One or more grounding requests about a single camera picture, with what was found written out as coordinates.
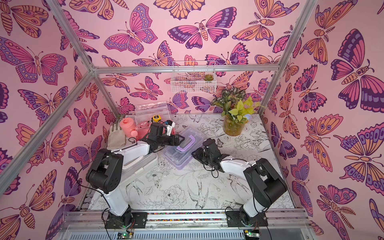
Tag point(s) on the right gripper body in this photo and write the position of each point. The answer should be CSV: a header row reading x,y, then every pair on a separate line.
x,y
201,154

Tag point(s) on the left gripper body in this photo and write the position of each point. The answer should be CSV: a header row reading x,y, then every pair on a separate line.
x,y
166,141

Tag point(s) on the pink toolbox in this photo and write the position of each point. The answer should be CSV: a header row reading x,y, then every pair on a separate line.
x,y
144,114

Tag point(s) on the purple toolbox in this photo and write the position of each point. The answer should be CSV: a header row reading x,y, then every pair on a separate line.
x,y
180,156

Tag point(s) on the white clear toolbox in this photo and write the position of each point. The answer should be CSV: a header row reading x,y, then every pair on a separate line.
x,y
137,167

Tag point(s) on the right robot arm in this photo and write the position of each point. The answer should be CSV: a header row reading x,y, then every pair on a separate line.
x,y
264,181

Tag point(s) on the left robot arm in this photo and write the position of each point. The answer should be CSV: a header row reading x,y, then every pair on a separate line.
x,y
111,167

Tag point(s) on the yellow tape measure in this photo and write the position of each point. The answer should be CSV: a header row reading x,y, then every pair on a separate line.
x,y
156,118

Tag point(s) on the pink watering can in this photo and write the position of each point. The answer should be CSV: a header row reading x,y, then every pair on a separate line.
x,y
129,127

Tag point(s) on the potted leafy plant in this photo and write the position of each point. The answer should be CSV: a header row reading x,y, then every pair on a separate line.
x,y
236,110

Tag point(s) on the small succulent plant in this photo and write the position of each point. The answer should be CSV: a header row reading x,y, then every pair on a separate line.
x,y
208,77

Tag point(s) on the white wire basket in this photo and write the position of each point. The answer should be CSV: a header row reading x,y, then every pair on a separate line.
x,y
188,76

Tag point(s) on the metal base rail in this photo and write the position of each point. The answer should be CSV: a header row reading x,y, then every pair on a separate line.
x,y
275,224

